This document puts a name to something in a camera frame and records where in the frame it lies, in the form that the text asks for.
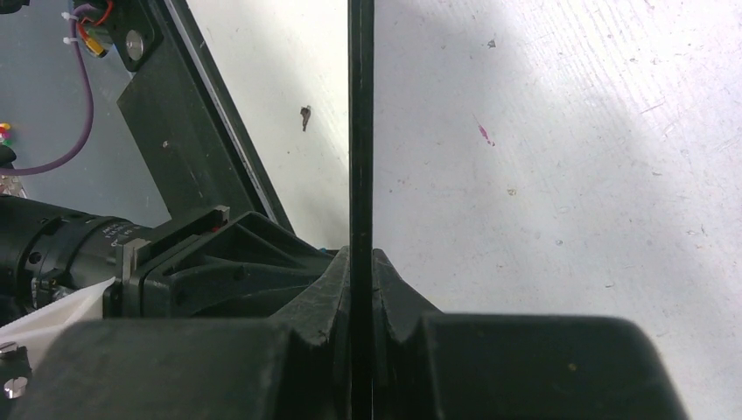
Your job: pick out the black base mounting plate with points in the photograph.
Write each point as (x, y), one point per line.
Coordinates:
(179, 111)

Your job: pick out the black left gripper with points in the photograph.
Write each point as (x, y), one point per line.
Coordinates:
(203, 262)

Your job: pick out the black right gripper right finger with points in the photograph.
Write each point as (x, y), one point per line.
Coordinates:
(436, 365)

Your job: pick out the black framed whiteboard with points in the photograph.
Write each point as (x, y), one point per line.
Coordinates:
(361, 31)

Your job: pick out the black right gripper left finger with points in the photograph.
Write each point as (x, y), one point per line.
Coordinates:
(290, 365)

